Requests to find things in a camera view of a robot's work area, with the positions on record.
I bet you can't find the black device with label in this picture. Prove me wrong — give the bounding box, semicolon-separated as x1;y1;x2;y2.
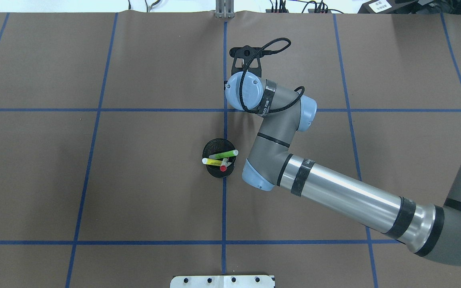
357;0;418;14

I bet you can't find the green highlighter pen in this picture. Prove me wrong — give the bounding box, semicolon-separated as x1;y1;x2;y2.
207;149;239;159

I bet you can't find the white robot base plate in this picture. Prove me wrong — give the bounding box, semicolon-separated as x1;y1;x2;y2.
170;275;276;288

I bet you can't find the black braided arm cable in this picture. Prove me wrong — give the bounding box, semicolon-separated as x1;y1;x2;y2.
239;38;305;114

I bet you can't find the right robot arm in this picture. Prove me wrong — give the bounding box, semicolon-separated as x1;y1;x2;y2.
225;46;461;266

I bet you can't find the white red-capped marker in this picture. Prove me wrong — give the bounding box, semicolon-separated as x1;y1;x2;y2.
220;158;230;172

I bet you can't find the yellow highlighter pen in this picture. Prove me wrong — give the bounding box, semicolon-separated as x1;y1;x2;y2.
202;158;221;166

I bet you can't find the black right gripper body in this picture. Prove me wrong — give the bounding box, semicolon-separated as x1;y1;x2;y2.
229;46;263;77

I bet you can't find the grey aluminium frame post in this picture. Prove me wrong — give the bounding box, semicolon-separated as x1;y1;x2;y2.
214;0;235;18

